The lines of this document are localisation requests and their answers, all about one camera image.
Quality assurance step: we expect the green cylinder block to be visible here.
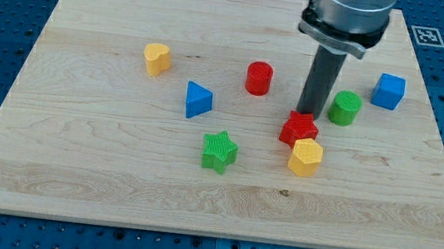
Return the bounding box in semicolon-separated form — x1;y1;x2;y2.
328;91;362;127

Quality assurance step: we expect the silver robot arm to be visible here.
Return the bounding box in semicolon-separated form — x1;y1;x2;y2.
298;0;397;59

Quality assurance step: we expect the blue cube block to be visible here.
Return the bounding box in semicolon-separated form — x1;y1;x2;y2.
371;73;407;111

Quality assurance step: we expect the green star block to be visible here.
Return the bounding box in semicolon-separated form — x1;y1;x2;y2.
201;131;238;175

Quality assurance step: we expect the blue triangle block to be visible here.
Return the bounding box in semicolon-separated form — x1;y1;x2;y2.
185;81;213;118

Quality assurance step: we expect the red cylinder block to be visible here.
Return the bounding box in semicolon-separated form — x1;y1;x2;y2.
245;61;273;96

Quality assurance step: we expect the red star block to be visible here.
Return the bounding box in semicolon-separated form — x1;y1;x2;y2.
279;110;319;148

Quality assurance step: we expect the wooden board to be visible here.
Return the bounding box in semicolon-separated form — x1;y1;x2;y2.
0;0;444;249

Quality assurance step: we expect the yellow hexagon block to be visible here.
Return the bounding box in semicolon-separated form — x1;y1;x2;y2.
287;138;324;177

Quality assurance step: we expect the yellow heart block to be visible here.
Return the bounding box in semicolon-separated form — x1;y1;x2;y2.
143;42;172;77

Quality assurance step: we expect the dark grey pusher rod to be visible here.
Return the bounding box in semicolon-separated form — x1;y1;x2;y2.
296;46;347;118

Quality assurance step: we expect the white fiducial marker tag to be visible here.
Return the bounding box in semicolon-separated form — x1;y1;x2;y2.
412;25;444;48

